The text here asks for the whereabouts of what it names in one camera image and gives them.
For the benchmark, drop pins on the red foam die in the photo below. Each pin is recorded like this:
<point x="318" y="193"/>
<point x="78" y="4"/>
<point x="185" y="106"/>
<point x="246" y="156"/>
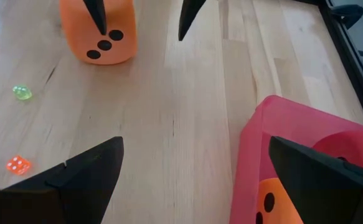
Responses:
<point x="355" y="146"/>

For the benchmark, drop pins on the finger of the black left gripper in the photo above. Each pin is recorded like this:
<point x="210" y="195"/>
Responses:
<point x="190" y="15"/>
<point x="97" y="14"/>

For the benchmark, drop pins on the small yellow-green die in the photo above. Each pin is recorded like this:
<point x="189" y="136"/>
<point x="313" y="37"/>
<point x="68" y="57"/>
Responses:
<point x="21" y="92"/>

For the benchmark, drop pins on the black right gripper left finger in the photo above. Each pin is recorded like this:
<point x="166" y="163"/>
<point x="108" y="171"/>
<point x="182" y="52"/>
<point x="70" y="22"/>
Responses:
<point x="75" y="186"/>

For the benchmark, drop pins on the pink translucent plastic bin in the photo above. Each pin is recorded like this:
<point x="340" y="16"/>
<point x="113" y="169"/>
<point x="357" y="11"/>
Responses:
<point x="252" y="149"/>

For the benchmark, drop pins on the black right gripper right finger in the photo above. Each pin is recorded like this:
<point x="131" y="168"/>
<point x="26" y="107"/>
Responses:
<point x="330" y="189"/>

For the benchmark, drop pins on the black frame clamp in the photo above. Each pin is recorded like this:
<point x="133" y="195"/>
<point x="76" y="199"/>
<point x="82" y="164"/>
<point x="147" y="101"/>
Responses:
<point x="346" y="14"/>

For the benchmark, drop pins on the orange foam die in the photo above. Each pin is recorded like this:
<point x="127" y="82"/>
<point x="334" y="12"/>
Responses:
<point x="280" y="214"/>
<point x="75" y="37"/>

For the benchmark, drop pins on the small orange die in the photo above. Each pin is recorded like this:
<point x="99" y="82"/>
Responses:
<point x="18" y="165"/>

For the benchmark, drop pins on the black metal table frame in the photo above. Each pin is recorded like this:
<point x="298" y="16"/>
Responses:
<point x="350" y="62"/>

